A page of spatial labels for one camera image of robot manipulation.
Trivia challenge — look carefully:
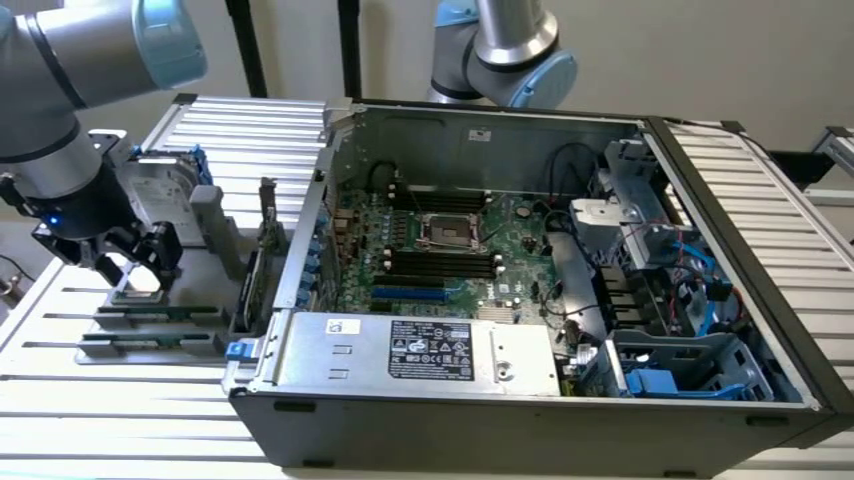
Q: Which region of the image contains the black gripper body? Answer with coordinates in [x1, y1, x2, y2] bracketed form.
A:
[12, 159, 153, 267]

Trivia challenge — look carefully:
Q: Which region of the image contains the blue expansion slot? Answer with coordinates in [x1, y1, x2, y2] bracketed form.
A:
[369, 285, 448, 304]

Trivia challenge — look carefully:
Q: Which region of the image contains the black RAM slot bank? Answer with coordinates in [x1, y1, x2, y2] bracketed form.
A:
[391, 191, 487, 214]
[388, 246, 500, 277]

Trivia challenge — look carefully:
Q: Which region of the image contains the metal CPU socket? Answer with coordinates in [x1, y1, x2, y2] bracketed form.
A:
[411, 211, 487, 252]

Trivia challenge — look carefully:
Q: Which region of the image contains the grey parts rack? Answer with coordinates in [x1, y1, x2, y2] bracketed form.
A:
[72, 183, 296, 367]

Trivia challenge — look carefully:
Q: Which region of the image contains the silver hard disk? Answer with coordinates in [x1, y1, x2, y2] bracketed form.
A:
[123, 153, 204, 247]

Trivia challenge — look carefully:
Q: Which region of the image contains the green RAM stick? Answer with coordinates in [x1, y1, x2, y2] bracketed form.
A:
[95, 305, 223, 322]
[77, 332, 212, 352]

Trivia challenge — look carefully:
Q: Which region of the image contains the silver power supply unit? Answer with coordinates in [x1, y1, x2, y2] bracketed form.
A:
[255, 311, 563, 398]

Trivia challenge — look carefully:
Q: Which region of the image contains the silver chipset heat sink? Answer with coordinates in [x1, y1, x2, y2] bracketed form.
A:
[475, 305, 520, 324]

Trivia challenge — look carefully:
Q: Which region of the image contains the green motherboard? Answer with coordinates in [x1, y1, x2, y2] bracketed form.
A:
[317, 188, 583, 362]

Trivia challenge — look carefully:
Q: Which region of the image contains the black open PC case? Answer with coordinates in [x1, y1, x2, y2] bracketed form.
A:
[221, 98, 854, 475]

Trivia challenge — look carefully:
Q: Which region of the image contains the grey metal drive cage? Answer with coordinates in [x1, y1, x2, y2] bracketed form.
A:
[568, 196, 671, 267]

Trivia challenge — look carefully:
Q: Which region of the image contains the grey disk bay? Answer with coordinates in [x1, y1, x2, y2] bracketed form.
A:
[598, 328, 779, 402]

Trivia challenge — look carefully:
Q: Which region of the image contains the graphics card with metal bracket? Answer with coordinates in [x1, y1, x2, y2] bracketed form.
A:
[228, 176, 289, 336]

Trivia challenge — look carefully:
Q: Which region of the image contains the black stand post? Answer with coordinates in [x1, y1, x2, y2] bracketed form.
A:
[335, 0, 367, 100]
[221, 0, 269, 99]

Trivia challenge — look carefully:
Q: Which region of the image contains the black looped wire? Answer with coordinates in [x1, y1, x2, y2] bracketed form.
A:
[544, 142, 599, 204]

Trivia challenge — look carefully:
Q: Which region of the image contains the blue wire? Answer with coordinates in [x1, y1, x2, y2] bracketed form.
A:
[668, 238, 735, 337]

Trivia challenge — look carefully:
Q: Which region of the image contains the aluminium frame profile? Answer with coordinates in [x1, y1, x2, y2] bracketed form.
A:
[798, 126, 854, 202]

